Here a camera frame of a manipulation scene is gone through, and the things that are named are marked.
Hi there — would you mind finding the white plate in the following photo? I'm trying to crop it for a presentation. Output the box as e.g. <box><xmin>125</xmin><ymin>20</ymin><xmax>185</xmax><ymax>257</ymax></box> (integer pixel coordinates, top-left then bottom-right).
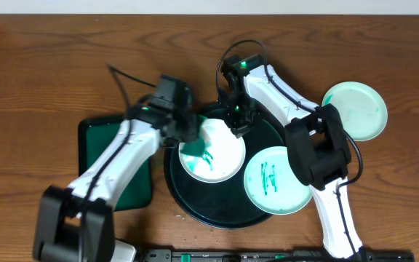
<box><xmin>322</xmin><ymin>82</ymin><xmax>388</xmax><ymax>141</ymax></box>
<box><xmin>177</xmin><ymin>119</ymin><xmax>247</xmax><ymax>183</ymax></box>
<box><xmin>244</xmin><ymin>146</ymin><xmax>312</xmax><ymax>215</ymax></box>

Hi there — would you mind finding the white plate top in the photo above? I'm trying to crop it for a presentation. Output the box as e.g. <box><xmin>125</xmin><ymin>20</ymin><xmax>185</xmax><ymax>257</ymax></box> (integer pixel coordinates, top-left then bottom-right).
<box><xmin>322</xmin><ymin>82</ymin><xmax>388</xmax><ymax>141</ymax></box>

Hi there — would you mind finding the green scrub sponge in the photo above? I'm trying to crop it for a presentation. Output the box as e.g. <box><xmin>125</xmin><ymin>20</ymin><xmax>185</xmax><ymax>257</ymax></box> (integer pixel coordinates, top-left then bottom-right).
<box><xmin>180</xmin><ymin>115</ymin><xmax>207</xmax><ymax>157</ymax></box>

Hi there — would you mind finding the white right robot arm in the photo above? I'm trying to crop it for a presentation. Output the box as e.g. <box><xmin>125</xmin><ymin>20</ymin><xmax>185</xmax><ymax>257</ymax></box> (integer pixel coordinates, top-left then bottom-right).
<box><xmin>217</xmin><ymin>61</ymin><xmax>363</xmax><ymax>261</ymax></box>

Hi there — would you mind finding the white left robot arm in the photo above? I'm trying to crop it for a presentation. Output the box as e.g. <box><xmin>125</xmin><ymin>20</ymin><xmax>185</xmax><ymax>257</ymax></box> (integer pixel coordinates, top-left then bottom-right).
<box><xmin>33</xmin><ymin>103</ymin><xmax>203</xmax><ymax>262</ymax></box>

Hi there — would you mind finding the round black serving tray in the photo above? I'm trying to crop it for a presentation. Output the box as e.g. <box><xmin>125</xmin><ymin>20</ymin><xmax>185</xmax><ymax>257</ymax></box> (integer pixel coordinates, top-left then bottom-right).
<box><xmin>164</xmin><ymin>111</ymin><xmax>284</xmax><ymax>229</ymax></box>

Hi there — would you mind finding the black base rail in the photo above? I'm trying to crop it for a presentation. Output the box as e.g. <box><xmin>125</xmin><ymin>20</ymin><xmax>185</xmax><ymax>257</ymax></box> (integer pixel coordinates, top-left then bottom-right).
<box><xmin>134</xmin><ymin>247</ymin><xmax>415</xmax><ymax>262</ymax></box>

